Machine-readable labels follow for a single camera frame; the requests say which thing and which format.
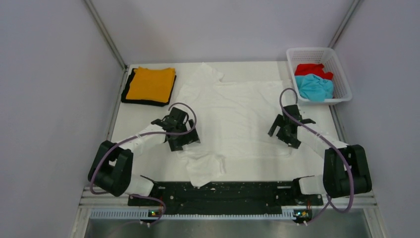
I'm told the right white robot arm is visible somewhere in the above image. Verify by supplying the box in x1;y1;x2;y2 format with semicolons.
268;105;372;204

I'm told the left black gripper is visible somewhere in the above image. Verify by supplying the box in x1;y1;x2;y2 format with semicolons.
169;119;200;151

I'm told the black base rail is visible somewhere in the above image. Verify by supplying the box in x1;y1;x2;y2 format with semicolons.
128;181;323;215

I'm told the red t shirt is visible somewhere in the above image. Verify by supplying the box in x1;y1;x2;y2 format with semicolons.
294;63;334;80

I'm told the white t shirt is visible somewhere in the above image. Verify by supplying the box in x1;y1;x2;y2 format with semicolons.
176;63;292;187

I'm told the white slotted cable duct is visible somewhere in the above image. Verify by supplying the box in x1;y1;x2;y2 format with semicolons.
90;208;310;221

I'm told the white plastic basket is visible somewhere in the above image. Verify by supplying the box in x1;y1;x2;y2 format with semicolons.
286;47;352;105

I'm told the folded orange t shirt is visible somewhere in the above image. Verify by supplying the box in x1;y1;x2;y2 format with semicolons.
126;66;176;103

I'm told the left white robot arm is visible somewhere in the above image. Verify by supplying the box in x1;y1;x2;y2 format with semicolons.
88;106;200;205

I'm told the teal t shirt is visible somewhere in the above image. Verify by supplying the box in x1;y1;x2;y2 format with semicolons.
295;74;334;102

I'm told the folded black t shirt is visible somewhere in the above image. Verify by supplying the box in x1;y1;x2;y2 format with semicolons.
120;68;177;108

